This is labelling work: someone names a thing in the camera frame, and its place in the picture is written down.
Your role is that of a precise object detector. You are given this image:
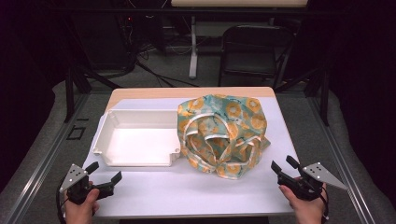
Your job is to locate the aluminium rail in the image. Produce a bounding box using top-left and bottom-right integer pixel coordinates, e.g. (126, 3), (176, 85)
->
(306, 92), (378, 224)
(0, 92), (92, 224)

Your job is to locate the black floor cable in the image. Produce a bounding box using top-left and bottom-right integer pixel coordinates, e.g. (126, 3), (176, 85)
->
(134, 60), (200, 89)

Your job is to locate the person's left hand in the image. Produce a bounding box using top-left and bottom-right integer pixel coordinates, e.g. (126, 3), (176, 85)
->
(64, 181), (101, 224)

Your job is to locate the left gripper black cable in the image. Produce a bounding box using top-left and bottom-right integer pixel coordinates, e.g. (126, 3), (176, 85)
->
(55, 186), (68, 224)

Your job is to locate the dark computer tower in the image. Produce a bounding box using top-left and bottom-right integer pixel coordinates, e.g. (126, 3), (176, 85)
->
(73, 13), (133, 71)

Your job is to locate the black metal stand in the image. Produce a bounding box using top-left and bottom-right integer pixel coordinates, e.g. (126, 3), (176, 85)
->
(274, 65), (332, 127)
(63, 65), (123, 123)

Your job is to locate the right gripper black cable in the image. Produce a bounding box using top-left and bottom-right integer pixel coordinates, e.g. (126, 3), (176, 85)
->
(321, 186), (331, 224)

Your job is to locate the person's right hand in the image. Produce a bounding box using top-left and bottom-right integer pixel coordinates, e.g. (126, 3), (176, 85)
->
(278, 182), (329, 224)

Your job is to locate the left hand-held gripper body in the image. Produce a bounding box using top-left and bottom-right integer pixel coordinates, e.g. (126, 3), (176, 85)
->
(59, 163), (115, 205)

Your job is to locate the black folding chair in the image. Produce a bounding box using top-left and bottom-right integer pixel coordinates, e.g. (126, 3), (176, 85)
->
(218, 24), (295, 90)

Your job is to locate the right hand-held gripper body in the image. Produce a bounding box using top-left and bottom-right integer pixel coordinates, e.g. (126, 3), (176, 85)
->
(277, 161), (348, 202)

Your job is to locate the white table mat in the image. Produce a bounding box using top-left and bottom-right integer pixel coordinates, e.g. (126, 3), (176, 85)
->
(81, 96), (302, 218)

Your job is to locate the white plastic bin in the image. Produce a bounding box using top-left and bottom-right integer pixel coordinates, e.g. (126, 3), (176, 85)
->
(92, 108), (182, 168)

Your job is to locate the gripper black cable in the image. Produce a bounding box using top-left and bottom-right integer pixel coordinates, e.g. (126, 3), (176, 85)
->
(321, 186), (331, 224)
(55, 186), (68, 224)

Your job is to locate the floral cloth bag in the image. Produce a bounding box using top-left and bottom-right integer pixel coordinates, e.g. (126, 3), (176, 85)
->
(177, 93), (272, 181)

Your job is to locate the white desk leg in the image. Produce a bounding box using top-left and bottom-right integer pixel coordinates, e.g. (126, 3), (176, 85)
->
(188, 15), (199, 80)

